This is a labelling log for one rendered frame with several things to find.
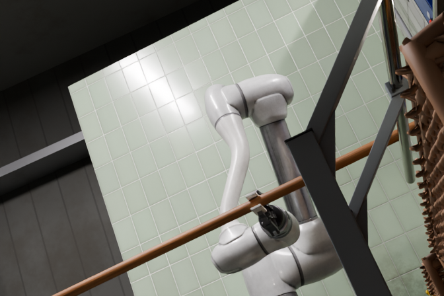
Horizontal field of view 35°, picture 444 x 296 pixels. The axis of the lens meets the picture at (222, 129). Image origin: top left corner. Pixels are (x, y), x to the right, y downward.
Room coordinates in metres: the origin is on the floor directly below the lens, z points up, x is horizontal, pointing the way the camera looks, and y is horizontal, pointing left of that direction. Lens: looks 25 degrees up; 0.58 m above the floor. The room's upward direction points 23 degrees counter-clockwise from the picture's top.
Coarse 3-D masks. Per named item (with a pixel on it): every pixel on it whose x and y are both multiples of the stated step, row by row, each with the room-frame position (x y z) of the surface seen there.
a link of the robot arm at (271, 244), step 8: (256, 224) 2.13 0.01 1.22; (296, 224) 2.12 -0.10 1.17; (256, 232) 2.11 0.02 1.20; (264, 232) 2.11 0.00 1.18; (296, 232) 2.13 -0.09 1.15; (264, 240) 2.11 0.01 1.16; (272, 240) 2.11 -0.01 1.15; (280, 240) 2.11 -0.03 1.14; (288, 240) 2.13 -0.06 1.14; (296, 240) 2.19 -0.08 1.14; (264, 248) 2.13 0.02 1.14; (272, 248) 2.14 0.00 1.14; (280, 248) 2.17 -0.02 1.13
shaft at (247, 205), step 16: (368, 144) 1.77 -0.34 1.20; (336, 160) 1.78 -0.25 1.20; (352, 160) 1.78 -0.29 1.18; (272, 192) 1.81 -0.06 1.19; (288, 192) 1.81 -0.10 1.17; (240, 208) 1.82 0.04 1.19; (208, 224) 1.83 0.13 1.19; (224, 224) 1.84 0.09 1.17; (176, 240) 1.85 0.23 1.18; (144, 256) 1.86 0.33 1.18; (112, 272) 1.87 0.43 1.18; (80, 288) 1.89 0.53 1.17
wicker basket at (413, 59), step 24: (432, 24) 0.32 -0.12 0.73; (408, 48) 0.32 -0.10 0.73; (432, 48) 0.32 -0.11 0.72; (408, 72) 0.34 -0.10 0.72; (432, 72) 0.32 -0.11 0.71; (408, 96) 0.37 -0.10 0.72; (432, 96) 0.32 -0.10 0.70; (432, 120) 0.37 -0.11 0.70; (432, 144) 0.43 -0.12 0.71; (432, 168) 0.49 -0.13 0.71; (432, 192) 0.55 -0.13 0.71; (432, 216) 0.66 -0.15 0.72; (432, 240) 0.77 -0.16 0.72
